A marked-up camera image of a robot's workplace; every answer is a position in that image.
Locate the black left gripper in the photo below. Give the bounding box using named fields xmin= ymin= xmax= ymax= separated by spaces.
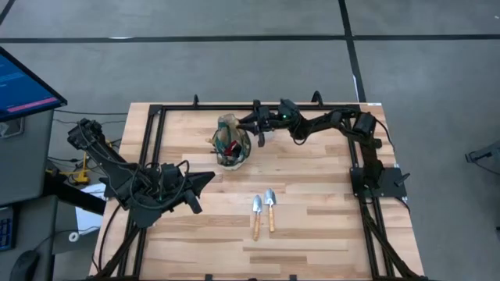
xmin=158 ymin=162 xmax=216 ymax=215

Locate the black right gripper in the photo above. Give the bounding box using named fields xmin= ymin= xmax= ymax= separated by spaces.
xmin=236 ymin=99 xmax=281 ymax=148

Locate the cream gardening bag green trim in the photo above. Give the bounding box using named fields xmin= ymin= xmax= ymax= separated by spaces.
xmin=212 ymin=112 xmax=253 ymax=172

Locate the narrow trowel wooden handle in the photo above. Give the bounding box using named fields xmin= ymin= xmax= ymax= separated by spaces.
xmin=252 ymin=194 xmax=263 ymax=241

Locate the wide trowel wooden handle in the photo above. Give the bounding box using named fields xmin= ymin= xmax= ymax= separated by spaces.
xmin=263 ymin=188 xmax=277 ymax=233

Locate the white paper sheet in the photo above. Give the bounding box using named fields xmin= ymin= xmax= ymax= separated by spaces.
xmin=75 ymin=183 xmax=105 ymax=235

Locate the grey desk unit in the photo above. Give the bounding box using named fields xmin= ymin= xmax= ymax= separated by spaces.
xmin=0 ymin=108 xmax=55 ymax=207

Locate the black computer mouse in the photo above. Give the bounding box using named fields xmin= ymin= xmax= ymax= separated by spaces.
xmin=9 ymin=249 xmax=40 ymax=281

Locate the black keyboard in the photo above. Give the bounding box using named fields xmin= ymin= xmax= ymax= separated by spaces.
xmin=0 ymin=206 xmax=16 ymax=251

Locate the blue screen monitor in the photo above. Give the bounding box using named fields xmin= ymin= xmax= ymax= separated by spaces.
xmin=0 ymin=45 xmax=68 ymax=123

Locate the black metal table frame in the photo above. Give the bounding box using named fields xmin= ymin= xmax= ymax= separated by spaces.
xmin=91 ymin=90 xmax=429 ymax=281

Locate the yellow cable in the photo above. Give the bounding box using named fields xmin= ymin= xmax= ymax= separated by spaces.
xmin=58 ymin=151 xmax=91 ymax=185

